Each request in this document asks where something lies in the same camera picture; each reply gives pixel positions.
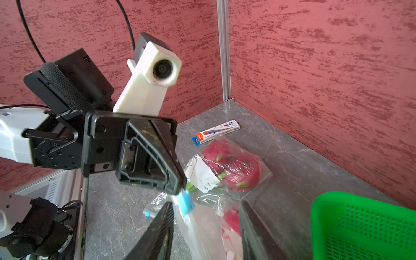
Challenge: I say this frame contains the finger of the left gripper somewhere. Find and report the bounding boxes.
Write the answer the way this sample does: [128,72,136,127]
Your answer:
[116,118,186,195]

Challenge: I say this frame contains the white toothpaste box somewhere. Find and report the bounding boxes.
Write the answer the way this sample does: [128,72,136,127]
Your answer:
[192,120,241,146]

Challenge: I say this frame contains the dragon fruit bag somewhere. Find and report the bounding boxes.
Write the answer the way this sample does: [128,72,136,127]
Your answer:
[221,210,243,260]
[221,154,262,191]

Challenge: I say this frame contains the green plastic basket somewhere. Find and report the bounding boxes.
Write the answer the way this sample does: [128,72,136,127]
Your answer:
[310,192,416,260]

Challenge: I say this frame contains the clear zip-top bag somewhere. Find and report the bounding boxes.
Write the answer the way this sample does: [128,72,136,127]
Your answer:
[142,134,274,218]
[170,191,239,260]

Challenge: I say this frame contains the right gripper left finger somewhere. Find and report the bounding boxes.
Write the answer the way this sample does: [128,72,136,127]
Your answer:
[125,201,174,260]

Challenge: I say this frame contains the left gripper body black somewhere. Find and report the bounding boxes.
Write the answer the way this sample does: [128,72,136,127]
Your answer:
[23,48,115,170]

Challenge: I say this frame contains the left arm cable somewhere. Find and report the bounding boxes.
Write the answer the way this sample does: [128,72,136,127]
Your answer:
[15,0,137,64]

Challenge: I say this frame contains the aluminium rail frame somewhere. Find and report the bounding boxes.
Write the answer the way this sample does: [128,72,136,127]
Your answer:
[13,170,89,260]

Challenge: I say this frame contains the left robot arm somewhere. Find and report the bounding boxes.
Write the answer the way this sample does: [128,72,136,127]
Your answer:
[1,42,186,260]

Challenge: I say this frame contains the left corner aluminium post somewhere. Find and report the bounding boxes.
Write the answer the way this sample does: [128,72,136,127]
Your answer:
[216,0,232,102]

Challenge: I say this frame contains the dragon fruit in left bag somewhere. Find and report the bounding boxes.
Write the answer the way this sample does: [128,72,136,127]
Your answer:
[201,139,232,164]

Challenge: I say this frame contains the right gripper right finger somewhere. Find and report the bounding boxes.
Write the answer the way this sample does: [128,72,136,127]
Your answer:
[239,200,288,260]

